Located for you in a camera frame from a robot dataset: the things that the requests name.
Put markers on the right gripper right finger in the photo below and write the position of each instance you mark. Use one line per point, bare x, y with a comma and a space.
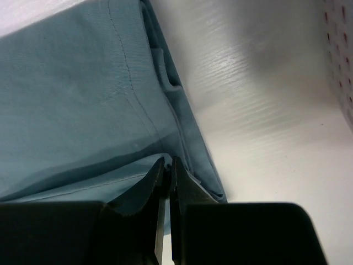
205, 231

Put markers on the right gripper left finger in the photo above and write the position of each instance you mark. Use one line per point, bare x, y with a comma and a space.
122, 231

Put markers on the grey-blue t shirt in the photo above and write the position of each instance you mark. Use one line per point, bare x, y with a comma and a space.
90, 99

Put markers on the white plastic laundry bin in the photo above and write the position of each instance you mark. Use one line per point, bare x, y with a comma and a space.
337, 23

